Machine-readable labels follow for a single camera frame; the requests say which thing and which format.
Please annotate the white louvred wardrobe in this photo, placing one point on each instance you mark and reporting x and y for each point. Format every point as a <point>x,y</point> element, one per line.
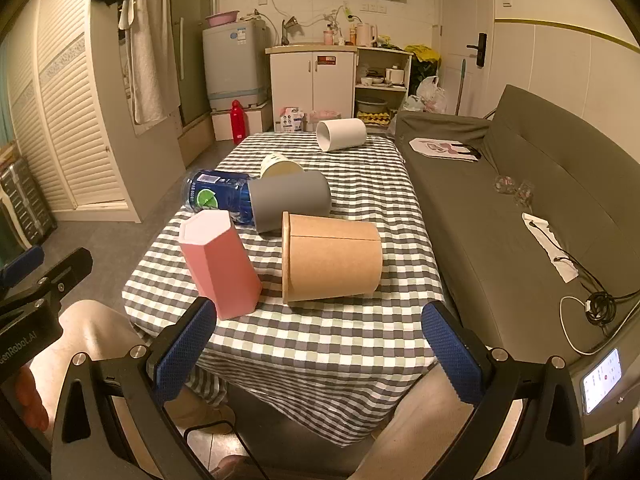
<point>65,125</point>

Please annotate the checkered tablecloth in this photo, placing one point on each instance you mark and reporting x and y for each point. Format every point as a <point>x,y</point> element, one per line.
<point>320,345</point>

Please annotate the brown kraft paper cup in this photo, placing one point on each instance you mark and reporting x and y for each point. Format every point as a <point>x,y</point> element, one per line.
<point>332,257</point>

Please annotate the open kitchen shelf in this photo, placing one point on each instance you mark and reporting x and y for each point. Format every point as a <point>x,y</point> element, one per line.
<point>382,92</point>

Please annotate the grey cup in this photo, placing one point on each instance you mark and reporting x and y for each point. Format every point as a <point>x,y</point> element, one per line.
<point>290,200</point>

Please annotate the white door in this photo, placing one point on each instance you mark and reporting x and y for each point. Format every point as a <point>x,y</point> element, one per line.
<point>465,20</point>

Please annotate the white cup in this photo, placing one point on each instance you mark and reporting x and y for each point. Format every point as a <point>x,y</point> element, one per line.
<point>345,134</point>

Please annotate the person's left leg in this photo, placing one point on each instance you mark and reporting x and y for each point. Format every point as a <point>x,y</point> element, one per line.
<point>95,330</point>

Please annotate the person's leg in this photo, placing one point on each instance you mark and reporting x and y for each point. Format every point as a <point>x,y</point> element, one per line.
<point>425,440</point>
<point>95,330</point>

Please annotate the clear glass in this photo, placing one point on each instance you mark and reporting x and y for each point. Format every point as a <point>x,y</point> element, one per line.
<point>505,183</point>
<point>524,194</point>

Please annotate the white plastic bag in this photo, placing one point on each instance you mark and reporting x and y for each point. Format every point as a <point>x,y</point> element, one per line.
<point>430,95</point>

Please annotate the washing machine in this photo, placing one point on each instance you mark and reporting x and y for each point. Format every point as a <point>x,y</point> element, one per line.
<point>232,62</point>

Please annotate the pink basin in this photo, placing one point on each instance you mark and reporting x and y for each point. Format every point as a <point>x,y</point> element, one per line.
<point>222,19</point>

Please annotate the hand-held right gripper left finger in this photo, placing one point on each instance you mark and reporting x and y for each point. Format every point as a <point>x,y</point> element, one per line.
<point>182,355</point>

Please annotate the printed white bag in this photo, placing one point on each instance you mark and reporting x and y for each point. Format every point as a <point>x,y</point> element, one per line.
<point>445,149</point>

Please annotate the white electric kettle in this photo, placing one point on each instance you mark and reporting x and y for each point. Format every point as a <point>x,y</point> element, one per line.
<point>366,35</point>

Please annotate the yellow egg tray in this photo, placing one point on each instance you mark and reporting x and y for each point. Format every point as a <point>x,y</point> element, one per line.
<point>375,117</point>

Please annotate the person's right leg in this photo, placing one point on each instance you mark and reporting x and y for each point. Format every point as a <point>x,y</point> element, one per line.
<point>425,440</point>

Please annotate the dark suitcase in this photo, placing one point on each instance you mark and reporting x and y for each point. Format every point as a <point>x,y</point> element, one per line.
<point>25,200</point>

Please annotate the blue plastic bottle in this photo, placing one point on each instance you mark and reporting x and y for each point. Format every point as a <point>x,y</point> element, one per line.
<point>217,195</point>

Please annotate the cream paper cup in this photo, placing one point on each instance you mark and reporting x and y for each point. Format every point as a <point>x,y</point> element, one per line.
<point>280,165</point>

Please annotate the printed packet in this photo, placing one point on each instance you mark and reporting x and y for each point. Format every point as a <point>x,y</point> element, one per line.
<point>292,120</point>

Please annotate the white hanging towel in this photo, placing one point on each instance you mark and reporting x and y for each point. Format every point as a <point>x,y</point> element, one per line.
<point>152,50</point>

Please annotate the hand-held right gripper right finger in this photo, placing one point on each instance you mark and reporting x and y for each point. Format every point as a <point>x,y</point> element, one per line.
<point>452,360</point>

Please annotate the pink hexagonal cup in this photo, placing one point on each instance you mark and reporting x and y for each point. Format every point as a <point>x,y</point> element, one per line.
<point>220,265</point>

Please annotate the white sink cabinet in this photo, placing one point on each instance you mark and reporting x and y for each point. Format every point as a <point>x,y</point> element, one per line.
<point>310,85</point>

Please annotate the white paper tissue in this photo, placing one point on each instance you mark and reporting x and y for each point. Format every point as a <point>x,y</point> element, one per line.
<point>555,250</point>

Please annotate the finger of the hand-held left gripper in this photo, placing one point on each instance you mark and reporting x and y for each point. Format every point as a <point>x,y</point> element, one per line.
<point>27,262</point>
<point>67,272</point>

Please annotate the yellow bag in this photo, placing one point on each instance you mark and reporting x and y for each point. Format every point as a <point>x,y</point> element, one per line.
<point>425,57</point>

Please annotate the grey-green sofa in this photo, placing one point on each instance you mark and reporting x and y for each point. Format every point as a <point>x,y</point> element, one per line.
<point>475,240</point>

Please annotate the red bottle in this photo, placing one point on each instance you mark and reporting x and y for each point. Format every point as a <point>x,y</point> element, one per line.
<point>238,122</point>

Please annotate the white base box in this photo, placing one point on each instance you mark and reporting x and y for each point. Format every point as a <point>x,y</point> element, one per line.
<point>260,122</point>

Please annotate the person's left hand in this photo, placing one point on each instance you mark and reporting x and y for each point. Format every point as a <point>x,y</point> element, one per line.
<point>34,400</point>

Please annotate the smartphone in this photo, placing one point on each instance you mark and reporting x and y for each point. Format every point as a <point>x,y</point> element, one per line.
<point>602,379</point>

